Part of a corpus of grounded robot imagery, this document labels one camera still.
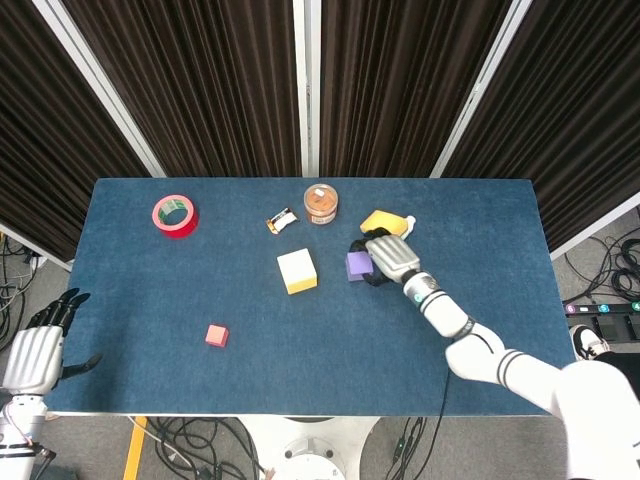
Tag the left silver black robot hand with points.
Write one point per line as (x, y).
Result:
(32, 357)

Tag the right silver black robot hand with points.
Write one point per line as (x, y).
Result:
(395, 255)

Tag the medium purple foam cube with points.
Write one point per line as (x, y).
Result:
(356, 265)

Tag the white and yellow block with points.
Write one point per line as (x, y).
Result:
(297, 270)

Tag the small red foam cube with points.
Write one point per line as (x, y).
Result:
(216, 336)

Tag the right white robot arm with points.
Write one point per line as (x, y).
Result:
(450, 315)

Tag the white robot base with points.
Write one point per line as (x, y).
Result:
(310, 450)

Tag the white glue bottle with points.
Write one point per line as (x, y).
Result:
(411, 225)

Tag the yellow green sponge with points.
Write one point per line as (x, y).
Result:
(385, 220)

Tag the clear jar orange contents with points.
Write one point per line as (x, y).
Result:
(320, 202)

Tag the small black white packet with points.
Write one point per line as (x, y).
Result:
(281, 221)

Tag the yellow floor tape strip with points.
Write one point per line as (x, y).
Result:
(134, 450)

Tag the dark brown curtain panel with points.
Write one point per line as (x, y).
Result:
(400, 90)
(40, 125)
(575, 100)
(200, 90)

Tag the blue felt table cloth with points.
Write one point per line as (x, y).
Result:
(200, 375)

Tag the red tape roll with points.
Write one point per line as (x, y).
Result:
(187, 227)

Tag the white black shoe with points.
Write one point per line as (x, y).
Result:
(585, 342)

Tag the black foot pedal box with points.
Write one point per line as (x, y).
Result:
(620, 327)

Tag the black trouser leg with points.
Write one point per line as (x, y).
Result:
(620, 367)

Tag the white partition base rail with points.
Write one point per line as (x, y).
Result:
(35, 249)
(595, 231)

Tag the white partition frame post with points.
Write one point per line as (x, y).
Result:
(102, 90)
(306, 75)
(497, 50)

